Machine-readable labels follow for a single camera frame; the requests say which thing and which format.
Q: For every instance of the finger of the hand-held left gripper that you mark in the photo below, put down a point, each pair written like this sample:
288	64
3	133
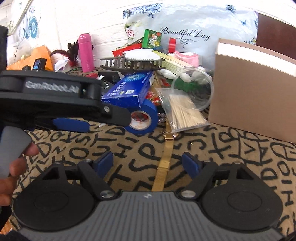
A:
70	125
116	114

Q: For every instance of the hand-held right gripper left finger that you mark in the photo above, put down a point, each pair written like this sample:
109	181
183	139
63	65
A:
104	163

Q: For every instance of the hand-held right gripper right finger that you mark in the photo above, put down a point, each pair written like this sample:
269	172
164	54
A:
191	163

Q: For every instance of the blue tape roll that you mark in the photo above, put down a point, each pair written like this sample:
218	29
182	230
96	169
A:
148	113

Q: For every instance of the brown cardboard box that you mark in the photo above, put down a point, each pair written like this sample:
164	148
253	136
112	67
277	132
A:
252	92

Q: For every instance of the letter-patterned desktop cloth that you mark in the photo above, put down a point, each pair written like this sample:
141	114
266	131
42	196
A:
143	150

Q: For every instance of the person's left hand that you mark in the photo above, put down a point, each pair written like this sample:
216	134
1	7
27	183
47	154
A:
16	166

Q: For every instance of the blue medicine box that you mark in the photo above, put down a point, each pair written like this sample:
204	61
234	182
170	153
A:
129	89

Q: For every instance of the black device with screen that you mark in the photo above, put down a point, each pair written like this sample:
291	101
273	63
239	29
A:
38	64

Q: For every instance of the black box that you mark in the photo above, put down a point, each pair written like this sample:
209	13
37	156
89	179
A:
108	77

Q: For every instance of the orange paper bag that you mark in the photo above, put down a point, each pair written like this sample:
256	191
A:
39	54

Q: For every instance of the red floral packet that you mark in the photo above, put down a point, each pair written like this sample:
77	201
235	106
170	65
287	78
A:
155	97

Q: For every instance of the small red gradient box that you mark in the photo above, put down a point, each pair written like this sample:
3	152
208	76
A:
92	75

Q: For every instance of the toothpick bag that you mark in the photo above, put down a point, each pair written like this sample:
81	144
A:
182	111

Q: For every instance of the brown hair claw clip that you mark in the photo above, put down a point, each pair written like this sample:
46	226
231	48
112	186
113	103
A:
136	65

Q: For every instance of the pink thermos bottle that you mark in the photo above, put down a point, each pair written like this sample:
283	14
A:
86	53

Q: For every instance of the white shoe insole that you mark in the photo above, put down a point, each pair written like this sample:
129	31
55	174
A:
142	55

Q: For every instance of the clear plastic cup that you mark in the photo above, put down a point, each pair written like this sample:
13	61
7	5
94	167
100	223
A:
196	92

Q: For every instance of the green packet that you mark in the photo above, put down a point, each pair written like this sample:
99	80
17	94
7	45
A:
194	86

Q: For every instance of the long cream box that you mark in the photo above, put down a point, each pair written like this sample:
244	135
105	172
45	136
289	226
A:
173	61

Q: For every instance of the white glove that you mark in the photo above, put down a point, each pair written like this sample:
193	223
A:
185	75

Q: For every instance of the green box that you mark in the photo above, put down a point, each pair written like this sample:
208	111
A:
152	39

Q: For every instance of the red tape roll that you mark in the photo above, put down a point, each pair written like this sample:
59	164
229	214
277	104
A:
172	45

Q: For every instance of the pink tape roll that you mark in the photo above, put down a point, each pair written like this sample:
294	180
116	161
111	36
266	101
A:
186	58

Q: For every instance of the floral plastic bag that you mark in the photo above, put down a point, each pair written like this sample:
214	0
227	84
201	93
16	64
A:
203	25

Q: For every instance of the blue printed wall sheet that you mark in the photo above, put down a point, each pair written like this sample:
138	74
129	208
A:
27	20

